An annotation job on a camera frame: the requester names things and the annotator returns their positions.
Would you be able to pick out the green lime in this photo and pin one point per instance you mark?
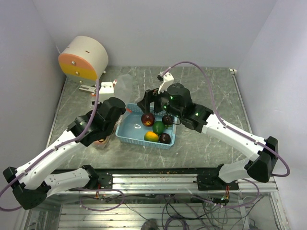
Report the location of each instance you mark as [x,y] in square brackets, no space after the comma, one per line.
[158,127]

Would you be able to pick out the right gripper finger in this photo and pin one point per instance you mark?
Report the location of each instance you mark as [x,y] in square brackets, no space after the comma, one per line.
[144,104]
[159,106]

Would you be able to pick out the round drawer cabinet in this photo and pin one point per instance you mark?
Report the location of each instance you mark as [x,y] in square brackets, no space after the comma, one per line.
[84,60]

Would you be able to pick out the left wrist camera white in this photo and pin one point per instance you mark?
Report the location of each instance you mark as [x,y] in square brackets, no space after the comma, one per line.
[106,91]

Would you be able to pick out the yellow green mango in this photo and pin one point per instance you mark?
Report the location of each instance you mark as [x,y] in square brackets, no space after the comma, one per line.
[151,136]

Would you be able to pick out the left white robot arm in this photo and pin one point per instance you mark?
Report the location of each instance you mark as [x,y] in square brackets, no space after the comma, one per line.
[35,181]

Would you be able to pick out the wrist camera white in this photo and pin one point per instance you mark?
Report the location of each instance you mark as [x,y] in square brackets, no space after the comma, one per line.
[166,80]
[106,91]

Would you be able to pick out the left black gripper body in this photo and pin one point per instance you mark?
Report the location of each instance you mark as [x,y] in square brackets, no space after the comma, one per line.
[110,130]

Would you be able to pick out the light blue plastic basket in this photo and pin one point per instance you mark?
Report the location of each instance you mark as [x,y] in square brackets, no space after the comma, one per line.
[131,130]

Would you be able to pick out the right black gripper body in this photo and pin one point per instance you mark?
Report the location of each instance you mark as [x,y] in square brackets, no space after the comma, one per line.
[164,97]

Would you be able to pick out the white bracket on table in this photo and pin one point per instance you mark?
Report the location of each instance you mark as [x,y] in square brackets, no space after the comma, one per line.
[87,89]

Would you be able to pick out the aluminium rail frame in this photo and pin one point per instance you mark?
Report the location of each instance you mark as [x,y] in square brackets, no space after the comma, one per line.
[174,200]

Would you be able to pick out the clear orange zip bag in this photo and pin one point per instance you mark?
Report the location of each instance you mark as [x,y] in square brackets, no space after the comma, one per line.
[123,91]

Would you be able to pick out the dark purple mangosteen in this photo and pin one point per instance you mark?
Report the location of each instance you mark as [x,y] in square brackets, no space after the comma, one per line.
[148,119]

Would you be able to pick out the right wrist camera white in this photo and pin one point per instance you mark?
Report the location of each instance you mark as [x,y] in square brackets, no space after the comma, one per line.
[166,80]

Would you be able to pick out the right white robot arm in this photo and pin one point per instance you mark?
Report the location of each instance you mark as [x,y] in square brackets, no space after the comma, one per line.
[259,162]

